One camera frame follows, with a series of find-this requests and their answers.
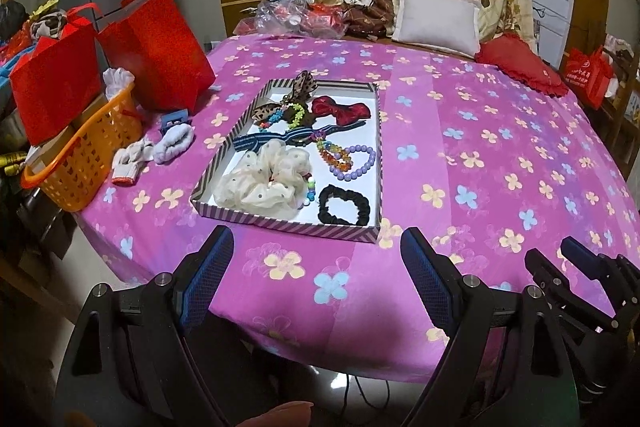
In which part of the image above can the white small pillow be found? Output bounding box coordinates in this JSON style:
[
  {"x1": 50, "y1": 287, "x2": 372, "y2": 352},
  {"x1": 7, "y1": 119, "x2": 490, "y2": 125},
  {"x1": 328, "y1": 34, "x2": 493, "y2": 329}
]
[{"x1": 392, "y1": 0, "x2": 480, "y2": 58}]

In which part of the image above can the blue hair claw clip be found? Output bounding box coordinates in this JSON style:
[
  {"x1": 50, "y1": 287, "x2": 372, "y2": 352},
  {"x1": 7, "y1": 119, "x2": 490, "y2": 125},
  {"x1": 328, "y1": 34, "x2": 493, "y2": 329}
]
[{"x1": 160, "y1": 109, "x2": 191, "y2": 134}]

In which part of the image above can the pink floral bedsheet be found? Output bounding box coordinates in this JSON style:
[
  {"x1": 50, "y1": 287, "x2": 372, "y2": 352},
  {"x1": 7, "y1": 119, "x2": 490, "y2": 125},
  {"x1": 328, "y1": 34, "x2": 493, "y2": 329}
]
[{"x1": 78, "y1": 36, "x2": 639, "y2": 381}]

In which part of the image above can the purple bead bracelet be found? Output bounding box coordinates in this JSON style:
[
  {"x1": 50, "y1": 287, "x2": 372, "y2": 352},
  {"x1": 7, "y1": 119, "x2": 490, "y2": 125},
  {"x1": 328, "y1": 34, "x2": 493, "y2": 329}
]
[{"x1": 326, "y1": 143, "x2": 378, "y2": 183}]

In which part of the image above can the green bead bracelet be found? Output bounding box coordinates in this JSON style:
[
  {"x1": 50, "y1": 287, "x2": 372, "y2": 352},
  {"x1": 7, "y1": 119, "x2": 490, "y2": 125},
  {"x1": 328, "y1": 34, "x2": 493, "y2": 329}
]
[{"x1": 286, "y1": 102, "x2": 306, "y2": 130}]

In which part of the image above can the orange plastic basket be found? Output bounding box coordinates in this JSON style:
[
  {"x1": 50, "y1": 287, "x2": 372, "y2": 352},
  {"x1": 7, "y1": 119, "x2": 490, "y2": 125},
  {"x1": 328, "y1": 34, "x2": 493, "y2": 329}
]
[{"x1": 21, "y1": 84, "x2": 143, "y2": 212}]

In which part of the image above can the large red gift bag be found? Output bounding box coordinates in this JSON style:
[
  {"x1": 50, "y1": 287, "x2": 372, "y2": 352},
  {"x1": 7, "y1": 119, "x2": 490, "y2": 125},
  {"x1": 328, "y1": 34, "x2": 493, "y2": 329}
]
[{"x1": 98, "y1": 0, "x2": 215, "y2": 115}]

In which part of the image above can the leopard print bow scrunchie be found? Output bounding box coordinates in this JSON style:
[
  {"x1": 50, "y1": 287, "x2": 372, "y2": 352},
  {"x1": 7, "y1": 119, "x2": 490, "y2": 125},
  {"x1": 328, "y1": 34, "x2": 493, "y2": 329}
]
[{"x1": 250, "y1": 70, "x2": 317, "y2": 130}]

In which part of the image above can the wooden shelf rack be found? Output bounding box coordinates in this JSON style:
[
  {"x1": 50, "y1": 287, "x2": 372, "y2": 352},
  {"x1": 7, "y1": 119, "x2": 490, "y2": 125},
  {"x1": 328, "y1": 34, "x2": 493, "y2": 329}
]
[{"x1": 600, "y1": 46, "x2": 639, "y2": 180}]

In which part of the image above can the red heart cushion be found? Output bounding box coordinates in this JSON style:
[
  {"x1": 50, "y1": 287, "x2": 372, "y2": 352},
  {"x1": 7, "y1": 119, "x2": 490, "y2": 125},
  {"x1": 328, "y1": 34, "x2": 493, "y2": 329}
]
[{"x1": 475, "y1": 32, "x2": 568, "y2": 98}]

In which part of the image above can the blue striped headband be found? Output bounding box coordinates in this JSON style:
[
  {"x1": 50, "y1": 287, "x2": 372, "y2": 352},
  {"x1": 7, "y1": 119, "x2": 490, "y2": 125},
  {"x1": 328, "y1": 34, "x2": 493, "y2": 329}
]
[{"x1": 232, "y1": 120, "x2": 366, "y2": 153}]

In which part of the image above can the shiny red bow clip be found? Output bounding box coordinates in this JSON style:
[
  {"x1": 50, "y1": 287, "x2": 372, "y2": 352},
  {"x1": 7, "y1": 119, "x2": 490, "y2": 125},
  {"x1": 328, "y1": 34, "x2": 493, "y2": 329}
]
[{"x1": 311, "y1": 95, "x2": 371, "y2": 126}]

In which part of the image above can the white fluffy scrunchie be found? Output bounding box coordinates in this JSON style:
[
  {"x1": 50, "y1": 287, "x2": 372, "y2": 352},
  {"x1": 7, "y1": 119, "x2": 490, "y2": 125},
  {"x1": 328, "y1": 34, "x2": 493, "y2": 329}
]
[{"x1": 153, "y1": 124, "x2": 195, "y2": 165}]

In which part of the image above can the clear plastic bag of items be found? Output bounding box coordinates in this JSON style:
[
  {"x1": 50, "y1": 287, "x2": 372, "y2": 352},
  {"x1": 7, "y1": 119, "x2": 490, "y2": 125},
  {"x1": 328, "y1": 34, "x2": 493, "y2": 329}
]
[{"x1": 232, "y1": 0, "x2": 347, "y2": 39}]

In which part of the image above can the black scrunchie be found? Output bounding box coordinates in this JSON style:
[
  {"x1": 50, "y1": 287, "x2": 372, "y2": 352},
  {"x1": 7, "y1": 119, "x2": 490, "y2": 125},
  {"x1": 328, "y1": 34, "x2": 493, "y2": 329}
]
[{"x1": 318, "y1": 184, "x2": 371, "y2": 227}]

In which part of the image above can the striped white tray box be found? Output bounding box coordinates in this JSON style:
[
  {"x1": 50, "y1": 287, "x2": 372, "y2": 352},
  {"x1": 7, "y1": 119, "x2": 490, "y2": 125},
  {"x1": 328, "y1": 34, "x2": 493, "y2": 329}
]
[{"x1": 190, "y1": 78, "x2": 383, "y2": 243}]

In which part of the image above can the blue bead bracelet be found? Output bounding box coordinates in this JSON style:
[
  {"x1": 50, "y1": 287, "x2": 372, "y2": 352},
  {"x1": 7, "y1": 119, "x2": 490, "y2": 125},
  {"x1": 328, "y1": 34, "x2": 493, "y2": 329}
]
[{"x1": 257, "y1": 108, "x2": 286, "y2": 132}]

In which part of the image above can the cream dotted scrunchie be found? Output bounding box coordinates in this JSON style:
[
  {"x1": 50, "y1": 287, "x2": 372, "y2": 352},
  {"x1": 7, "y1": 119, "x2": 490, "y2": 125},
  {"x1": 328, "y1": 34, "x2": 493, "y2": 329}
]
[{"x1": 213, "y1": 140, "x2": 312, "y2": 220}]

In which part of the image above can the orange bead bracelet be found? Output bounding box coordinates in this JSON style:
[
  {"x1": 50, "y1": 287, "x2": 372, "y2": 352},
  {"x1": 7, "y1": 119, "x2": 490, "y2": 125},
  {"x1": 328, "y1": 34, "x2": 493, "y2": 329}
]
[{"x1": 316, "y1": 138, "x2": 355, "y2": 174}]

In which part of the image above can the multicolour bead bracelet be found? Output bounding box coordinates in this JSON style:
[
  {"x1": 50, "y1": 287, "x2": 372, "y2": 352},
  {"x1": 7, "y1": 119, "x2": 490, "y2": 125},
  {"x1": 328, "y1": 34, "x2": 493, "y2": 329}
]
[{"x1": 299, "y1": 175, "x2": 318, "y2": 208}]

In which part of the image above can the red bag on shelf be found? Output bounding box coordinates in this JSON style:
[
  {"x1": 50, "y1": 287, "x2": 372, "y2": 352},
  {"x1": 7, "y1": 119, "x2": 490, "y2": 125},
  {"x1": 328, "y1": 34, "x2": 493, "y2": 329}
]
[{"x1": 562, "y1": 46, "x2": 614, "y2": 109}]

